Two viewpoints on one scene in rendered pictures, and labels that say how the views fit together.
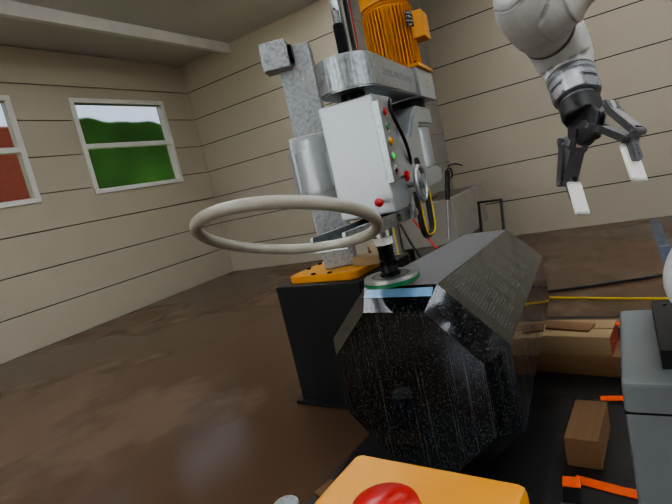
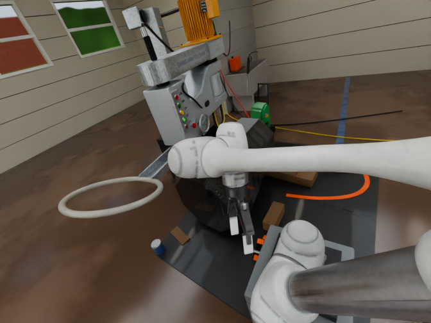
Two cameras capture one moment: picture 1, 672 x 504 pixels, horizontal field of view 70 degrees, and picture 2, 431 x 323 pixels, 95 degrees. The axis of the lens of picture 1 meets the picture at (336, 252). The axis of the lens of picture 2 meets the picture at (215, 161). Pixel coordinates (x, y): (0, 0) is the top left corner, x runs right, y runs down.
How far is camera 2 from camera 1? 0.85 m
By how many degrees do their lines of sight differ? 26
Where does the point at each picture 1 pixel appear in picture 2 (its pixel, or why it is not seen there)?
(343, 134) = (157, 106)
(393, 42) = (195, 22)
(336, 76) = (146, 77)
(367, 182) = (172, 131)
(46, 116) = (40, 13)
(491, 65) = not seen: outside the picture
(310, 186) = not seen: hidden behind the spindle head
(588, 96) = (236, 193)
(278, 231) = not seen: hidden behind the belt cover
